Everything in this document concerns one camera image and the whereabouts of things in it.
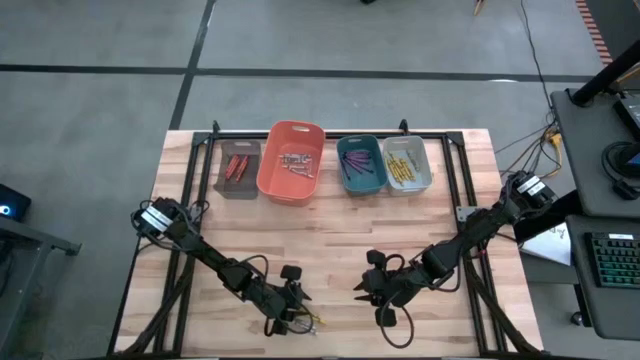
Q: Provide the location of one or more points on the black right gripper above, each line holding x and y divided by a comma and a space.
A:
395, 287

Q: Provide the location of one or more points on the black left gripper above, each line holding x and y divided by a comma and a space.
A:
277, 302

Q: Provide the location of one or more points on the white crayon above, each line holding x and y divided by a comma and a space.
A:
291, 156
307, 330
292, 167
299, 161
301, 172

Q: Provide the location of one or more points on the purple crayon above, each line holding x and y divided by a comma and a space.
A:
357, 152
357, 162
359, 157
364, 168
346, 169

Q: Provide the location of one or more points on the pale grey crayon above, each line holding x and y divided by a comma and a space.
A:
413, 160

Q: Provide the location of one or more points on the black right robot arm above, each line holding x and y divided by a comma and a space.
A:
480, 230

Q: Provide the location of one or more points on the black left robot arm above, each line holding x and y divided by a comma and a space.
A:
200, 247

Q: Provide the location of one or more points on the teal plastic bin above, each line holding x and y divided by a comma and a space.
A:
362, 184

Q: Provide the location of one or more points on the orange plastic bin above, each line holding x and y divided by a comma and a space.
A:
295, 187

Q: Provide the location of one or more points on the white plastic bin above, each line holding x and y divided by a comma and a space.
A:
422, 175

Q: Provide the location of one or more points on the smoky grey plastic bin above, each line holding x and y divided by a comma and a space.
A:
235, 190

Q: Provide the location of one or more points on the white paper sheet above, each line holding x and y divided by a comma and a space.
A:
550, 245

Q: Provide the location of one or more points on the black diagonal beam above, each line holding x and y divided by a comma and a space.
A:
550, 220

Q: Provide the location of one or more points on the black caster wheel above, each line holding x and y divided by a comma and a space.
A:
578, 318

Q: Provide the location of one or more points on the backlit black keyboard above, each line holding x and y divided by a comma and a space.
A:
617, 260

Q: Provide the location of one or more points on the grey metal shelf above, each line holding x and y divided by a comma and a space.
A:
30, 232

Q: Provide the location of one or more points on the black box blue light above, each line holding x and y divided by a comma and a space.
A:
17, 200

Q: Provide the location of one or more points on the black laptop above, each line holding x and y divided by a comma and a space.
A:
631, 112

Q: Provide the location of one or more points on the black stand pole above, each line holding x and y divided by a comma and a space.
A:
605, 75

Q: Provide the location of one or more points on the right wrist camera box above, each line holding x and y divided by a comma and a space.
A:
386, 317

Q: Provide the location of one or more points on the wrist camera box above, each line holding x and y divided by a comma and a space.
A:
291, 272
386, 317

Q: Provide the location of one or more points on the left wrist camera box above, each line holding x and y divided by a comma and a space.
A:
291, 272

